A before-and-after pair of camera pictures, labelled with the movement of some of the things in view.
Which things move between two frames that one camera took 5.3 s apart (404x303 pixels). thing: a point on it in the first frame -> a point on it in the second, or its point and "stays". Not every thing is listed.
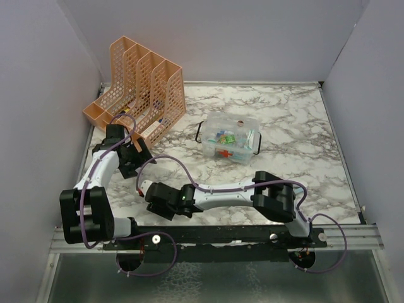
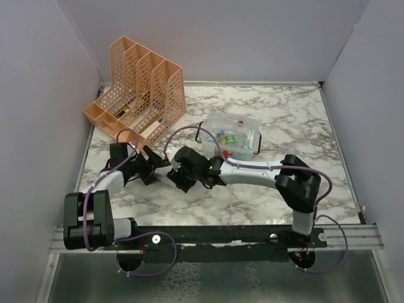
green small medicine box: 227,139 stays
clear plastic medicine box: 230,136 stays
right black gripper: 166,213 -> 175,175
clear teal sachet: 249,144 stays
